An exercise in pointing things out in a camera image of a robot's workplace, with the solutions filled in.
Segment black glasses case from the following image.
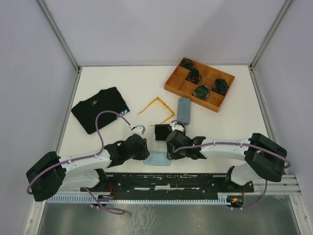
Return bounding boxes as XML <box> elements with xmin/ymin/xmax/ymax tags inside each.
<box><xmin>155</xmin><ymin>124</ymin><xmax>172</xmax><ymax>141</ymax></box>

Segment rolled dark tie right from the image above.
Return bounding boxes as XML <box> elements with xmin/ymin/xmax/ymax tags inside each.
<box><xmin>212</xmin><ymin>78</ymin><xmax>229</xmax><ymax>95</ymax></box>

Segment orange wooden divider tray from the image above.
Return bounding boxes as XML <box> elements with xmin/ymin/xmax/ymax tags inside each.
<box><xmin>164</xmin><ymin>57</ymin><xmax>235</xmax><ymax>113</ymax></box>

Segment rolled dark tie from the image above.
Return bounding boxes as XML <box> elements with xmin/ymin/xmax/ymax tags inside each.
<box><xmin>186</xmin><ymin>68</ymin><xmax>201</xmax><ymax>84</ymax></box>
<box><xmin>179</xmin><ymin>58</ymin><xmax>194</xmax><ymax>70</ymax></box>
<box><xmin>212</xmin><ymin>78</ymin><xmax>229</xmax><ymax>95</ymax></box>

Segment rolled dark tie top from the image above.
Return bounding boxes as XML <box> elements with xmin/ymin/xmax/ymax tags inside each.
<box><xmin>179</xmin><ymin>58</ymin><xmax>194</xmax><ymax>70</ymax></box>

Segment grey-blue glasses case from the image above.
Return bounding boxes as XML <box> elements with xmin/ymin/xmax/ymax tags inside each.
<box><xmin>177</xmin><ymin>97</ymin><xmax>191</xmax><ymax>125</ymax></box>

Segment black folded t-shirt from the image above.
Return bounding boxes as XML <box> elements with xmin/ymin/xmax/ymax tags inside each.
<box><xmin>71</xmin><ymin>87</ymin><xmax>130</xmax><ymax>135</ymax></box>

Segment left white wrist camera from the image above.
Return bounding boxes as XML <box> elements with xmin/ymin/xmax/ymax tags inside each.
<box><xmin>131</xmin><ymin>125</ymin><xmax>146</xmax><ymax>135</ymax></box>

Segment left aluminium frame post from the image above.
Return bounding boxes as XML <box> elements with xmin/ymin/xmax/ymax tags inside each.
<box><xmin>35</xmin><ymin>0</ymin><xmax>80</xmax><ymax>71</ymax></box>

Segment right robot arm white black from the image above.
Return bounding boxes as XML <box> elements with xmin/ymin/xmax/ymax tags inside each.
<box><xmin>166</xmin><ymin>130</ymin><xmax>291</xmax><ymax>191</ymax></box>

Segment right aluminium frame post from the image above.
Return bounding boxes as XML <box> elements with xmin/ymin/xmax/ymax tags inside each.
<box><xmin>249</xmin><ymin>0</ymin><xmax>293</xmax><ymax>70</ymax></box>

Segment orange sunglasses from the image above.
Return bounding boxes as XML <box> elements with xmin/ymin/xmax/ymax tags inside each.
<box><xmin>138</xmin><ymin>96</ymin><xmax>175</xmax><ymax>127</ymax></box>

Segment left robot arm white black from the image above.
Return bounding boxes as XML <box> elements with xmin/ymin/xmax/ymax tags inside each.
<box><xmin>26</xmin><ymin>134</ymin><xmax>150</xmax><ymax>202</ymax></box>

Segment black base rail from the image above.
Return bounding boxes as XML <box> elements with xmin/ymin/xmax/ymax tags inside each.
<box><xmin>89</xmin><ymin>173</ymin><xmax>254</xmax><ymax>200</ymax></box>

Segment light blue cloth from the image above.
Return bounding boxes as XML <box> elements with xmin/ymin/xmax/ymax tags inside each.
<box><xmin>143</xmin><ymin>152</ymin><xmax>172</xmax><ymax>166</ymax></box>

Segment aluminium frame post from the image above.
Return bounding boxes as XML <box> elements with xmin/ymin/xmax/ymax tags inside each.
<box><xmin>249</xmin><ymin>0</ymin><xmax>293</xmax><ymax>70</ymax></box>
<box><xmin>35</xmin><ymin>0</ymin><xmax>80</xmax><ymax>71</ymax></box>

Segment white slotted cable duct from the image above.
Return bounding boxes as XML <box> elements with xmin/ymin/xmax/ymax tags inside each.
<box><xmin>47</xmin><ymin>193</ymin><xmax>245</xmax><ymax>204</ymax></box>

